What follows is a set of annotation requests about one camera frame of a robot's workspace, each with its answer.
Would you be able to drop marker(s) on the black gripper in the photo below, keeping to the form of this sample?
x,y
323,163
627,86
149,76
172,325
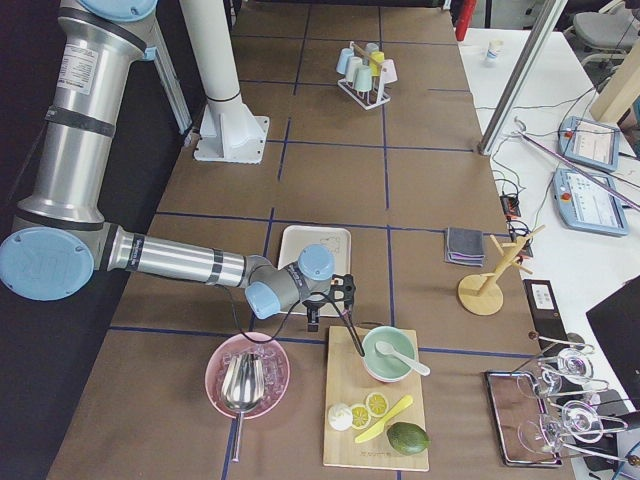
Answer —
x,y
313,306

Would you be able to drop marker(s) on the mint green cup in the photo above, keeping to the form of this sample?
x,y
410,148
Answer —
x,y
363,79

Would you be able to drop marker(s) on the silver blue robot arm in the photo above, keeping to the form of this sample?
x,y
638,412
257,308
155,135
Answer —
x,y
60,238

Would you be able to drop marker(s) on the cream rabbit tray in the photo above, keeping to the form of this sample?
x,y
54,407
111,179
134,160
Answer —
x,y
321,253

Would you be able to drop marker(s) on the black metal tray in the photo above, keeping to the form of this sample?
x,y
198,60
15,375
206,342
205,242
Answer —
x,y
513,404

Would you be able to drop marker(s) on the pink cup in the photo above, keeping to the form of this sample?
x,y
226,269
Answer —
x,y
388,74

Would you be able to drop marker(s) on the white cup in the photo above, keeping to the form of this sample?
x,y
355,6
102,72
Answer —
x,y
353,64

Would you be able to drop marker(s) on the yellow cup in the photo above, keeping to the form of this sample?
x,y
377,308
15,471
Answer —
x,y
376,58

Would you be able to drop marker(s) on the light blue cup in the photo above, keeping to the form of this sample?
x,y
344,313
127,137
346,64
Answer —
x,y
345,55

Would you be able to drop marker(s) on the grey cup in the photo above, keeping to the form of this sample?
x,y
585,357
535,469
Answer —
x,y
371,47

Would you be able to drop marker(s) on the paper cup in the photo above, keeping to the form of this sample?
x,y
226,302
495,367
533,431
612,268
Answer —
x,y
493,51

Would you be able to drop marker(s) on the white spoon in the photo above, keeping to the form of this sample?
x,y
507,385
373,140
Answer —
x,y
387,349

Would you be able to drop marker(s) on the lemon slice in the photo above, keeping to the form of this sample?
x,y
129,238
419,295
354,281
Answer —
x,y
361,416
377,403

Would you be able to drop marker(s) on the wooden cutting board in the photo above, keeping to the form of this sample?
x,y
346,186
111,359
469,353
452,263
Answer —
x,y
349,381

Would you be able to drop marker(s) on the white garlic bulb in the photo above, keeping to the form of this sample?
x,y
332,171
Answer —
x,y
340,417

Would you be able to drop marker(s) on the yellow plastic knife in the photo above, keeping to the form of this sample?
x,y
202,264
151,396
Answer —
x,y
376,429

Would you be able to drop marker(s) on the metal scoop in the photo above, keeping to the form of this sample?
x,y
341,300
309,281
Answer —
x,y
242,391

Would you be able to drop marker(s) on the folded grey cloth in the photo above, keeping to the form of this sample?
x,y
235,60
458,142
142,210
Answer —
x,y
464,247

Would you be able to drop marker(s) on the wooden mug tree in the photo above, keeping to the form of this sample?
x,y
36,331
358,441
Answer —
x,y
479,293

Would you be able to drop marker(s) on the avocado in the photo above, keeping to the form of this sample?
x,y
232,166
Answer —
x,y
408,438

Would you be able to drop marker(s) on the black box with label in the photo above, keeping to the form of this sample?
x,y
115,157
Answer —
x,y
544,309

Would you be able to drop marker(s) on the wine glass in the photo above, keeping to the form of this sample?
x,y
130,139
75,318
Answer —
x,y
571,363
549,434

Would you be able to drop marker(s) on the metal rod grabber tool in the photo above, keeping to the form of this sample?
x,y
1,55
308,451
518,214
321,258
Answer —
x,y
610,190

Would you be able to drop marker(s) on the near teach pendant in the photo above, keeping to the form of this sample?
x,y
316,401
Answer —
x,y
584,206

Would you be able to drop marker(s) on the teach pendant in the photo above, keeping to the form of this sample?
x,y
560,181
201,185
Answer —
x,y
584,206
589,143

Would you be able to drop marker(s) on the black monitor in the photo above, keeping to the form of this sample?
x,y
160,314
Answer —
x,y
615,324

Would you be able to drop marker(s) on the far teach pendant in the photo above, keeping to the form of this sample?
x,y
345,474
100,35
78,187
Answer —
x,y
589,143

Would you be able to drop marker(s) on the grey office chair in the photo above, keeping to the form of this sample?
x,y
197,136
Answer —
x,y
608,34

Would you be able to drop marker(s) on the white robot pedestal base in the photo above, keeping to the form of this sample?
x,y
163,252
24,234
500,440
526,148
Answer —
x,y
229,132

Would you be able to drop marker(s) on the white wire cup rack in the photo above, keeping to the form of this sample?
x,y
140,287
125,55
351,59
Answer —
x,y
377,95

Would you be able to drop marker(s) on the aluminium frame post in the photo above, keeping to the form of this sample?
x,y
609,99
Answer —
x,y
538,36

